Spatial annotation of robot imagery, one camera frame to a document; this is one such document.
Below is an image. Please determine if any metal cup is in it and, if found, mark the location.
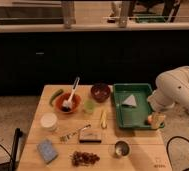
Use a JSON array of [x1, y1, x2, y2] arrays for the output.
[[115, 141, 130, 158]]

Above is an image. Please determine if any dark purple bowl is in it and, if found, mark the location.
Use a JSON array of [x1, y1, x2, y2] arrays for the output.
[[91, 83, 111, 103]]

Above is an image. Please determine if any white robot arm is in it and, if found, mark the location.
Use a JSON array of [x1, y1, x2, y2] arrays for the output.
[[147, 66, 189, 112]]

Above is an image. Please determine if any black cable right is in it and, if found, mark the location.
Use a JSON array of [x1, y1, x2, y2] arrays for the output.
[[166, 135, 189, 171]]

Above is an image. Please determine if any green cucumber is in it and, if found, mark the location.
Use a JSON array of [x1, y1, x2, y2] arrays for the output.
[[49, 89, 64, 107]]

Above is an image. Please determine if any orange fruit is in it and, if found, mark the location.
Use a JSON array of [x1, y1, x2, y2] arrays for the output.
[[147, 115, 153, 125]]

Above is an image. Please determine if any silver fork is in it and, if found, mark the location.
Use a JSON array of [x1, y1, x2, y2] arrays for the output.
[[60, 124, 91, 142]]

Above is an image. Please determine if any black chair frame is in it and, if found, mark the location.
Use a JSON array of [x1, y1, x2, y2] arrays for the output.
[[0, 128, 23, 171]]

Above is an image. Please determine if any blue sponge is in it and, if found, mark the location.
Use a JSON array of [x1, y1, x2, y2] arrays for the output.
[[37, 139, 58, 164]]

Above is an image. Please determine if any small green cup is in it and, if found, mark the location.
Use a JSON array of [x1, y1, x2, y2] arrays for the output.
[[83, 100, 95, 114]]

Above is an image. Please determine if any dark rectangular block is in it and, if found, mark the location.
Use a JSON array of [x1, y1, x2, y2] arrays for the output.
[[79, 129, 102, 143]]

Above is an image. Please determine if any yellow banana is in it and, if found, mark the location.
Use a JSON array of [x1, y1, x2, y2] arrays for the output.
[[101, 110, 107, 129]]

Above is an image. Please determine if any white lidded container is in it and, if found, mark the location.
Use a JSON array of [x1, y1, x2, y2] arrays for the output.
[[40, 113, 58, 131]]

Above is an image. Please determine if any green tray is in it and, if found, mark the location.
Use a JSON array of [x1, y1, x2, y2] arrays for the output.
[[113, 83, 153, 130]]

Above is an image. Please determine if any orange bowl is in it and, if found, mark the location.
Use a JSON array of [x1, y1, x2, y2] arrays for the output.
[[54, 93, 81, 114]]

